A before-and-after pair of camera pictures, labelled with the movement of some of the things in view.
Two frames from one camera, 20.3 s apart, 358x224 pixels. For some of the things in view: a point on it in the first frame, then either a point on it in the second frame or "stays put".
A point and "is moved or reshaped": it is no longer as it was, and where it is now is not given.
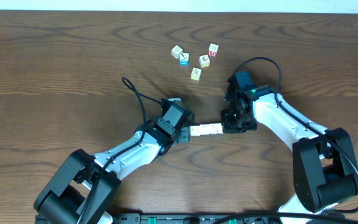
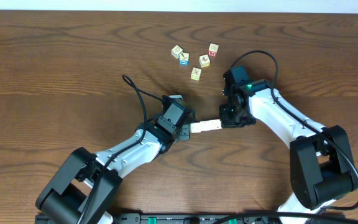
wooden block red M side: (213, 50) stays put
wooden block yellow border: (196, 73) stays put
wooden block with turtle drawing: (204, 129) is moved or reshaped
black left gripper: (184, 134) stays put
